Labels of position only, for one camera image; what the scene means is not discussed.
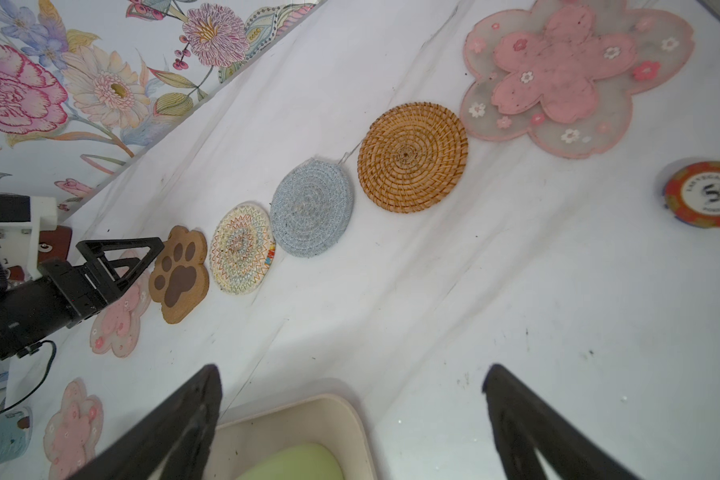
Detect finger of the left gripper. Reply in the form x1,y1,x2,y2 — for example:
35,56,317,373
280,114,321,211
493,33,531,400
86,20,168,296
76,237,164,294

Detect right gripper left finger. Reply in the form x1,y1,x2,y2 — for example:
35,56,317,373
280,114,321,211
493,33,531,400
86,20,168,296
72,364,222,479

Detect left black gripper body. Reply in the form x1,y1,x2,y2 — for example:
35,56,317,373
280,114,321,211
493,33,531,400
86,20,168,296
0,259,123,360

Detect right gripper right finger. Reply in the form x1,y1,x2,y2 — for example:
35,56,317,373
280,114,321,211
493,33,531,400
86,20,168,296
482,364,635,479

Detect white multicolour zigzag coaster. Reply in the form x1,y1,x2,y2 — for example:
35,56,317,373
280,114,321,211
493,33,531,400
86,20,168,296
209,202,276,295

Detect grey-blue woven round coaster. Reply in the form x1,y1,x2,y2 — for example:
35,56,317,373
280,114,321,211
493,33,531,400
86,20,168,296
270,156,354,258

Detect woven rattan round coaster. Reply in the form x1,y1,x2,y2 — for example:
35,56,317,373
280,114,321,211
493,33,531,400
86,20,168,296
357,102,469,214

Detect pink flower coaster back left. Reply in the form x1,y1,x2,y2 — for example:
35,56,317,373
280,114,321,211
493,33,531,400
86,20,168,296
89,271,151,358

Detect pink flower coaster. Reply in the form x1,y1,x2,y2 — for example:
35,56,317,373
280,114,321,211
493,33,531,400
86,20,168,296
43,379,104,480
460,1,695,159
89,271,151,358

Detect brown paw print coaster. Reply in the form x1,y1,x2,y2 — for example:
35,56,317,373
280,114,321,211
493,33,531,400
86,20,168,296
149,225,210,324

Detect pink flower coaster front left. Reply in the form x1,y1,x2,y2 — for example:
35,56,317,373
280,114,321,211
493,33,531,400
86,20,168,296
43,379,104,480

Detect pink flower coaster right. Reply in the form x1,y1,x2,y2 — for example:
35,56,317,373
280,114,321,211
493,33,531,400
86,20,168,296
460,1,695,159

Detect brown wooden metronome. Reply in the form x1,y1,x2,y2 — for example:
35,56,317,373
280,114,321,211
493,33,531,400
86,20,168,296
0,226,72,283

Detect small tin can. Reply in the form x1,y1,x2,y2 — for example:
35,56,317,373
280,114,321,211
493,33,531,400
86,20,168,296
0,368,34,480

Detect light green mug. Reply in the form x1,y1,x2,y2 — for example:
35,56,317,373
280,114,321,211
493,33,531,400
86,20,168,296
239,443,344,480

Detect beige serving tray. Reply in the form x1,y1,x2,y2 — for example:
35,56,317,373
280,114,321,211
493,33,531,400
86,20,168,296
203,394,377,479

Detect red poker chip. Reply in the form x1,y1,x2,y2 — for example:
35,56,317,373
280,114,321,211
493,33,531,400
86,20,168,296
662,161,720,229

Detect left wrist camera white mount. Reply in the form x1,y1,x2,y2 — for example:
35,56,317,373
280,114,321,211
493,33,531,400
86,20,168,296
0,194,58,280

